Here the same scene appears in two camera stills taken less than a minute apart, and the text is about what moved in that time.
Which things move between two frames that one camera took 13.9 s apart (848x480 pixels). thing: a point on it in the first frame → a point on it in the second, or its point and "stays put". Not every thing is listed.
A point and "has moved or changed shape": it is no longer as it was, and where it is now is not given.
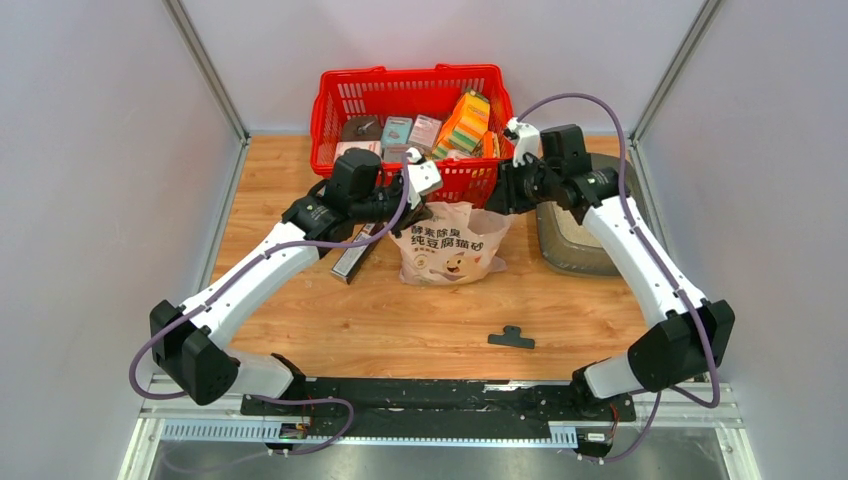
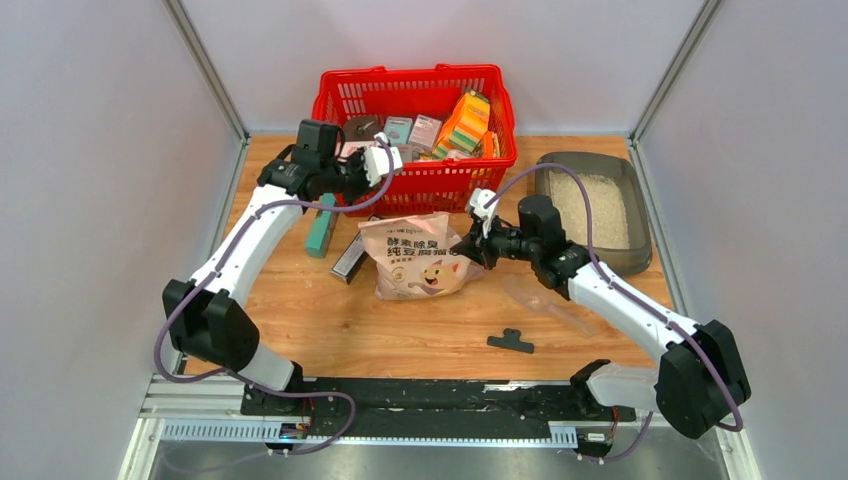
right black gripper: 504,198 → 476,247
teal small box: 396,131 stays put
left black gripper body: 388,204 → 351,177
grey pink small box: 425,132 stays put
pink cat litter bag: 454,245 has moved or changed shape
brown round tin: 361,129 stays put
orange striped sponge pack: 467,127 stays put
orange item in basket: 488,151 stays put
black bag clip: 512,336 stays put
